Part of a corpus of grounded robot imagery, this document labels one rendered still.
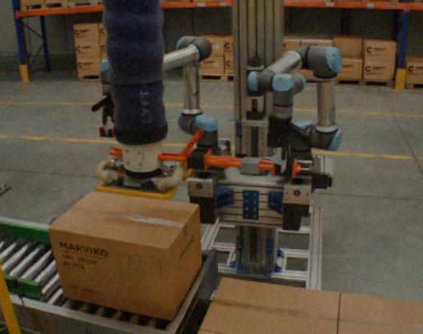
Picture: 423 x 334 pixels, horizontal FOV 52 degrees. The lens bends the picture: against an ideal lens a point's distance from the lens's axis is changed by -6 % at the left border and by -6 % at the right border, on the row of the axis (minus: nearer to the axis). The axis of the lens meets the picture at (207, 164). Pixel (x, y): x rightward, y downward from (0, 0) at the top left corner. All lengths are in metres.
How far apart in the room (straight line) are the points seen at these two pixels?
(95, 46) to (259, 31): 7.82
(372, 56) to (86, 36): 5.88
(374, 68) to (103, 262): 7.60
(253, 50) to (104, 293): 1.42
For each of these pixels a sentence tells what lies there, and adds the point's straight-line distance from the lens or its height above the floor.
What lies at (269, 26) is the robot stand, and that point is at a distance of 2.38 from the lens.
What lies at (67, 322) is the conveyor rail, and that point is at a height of 0.55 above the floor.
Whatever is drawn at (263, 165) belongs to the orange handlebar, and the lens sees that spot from 1.76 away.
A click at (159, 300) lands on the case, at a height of 0.66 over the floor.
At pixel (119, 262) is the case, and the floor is 0.83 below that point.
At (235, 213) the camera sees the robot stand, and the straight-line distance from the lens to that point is 2.50.
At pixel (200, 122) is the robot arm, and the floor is 1.26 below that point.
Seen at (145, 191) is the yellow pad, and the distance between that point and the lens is 1.85.
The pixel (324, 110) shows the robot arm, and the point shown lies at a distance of 2.18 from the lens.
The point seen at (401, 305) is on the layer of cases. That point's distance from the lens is 2.30.
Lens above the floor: 1.96
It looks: 23 degrees down
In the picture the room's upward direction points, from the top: 2 degrees counter-clockwise
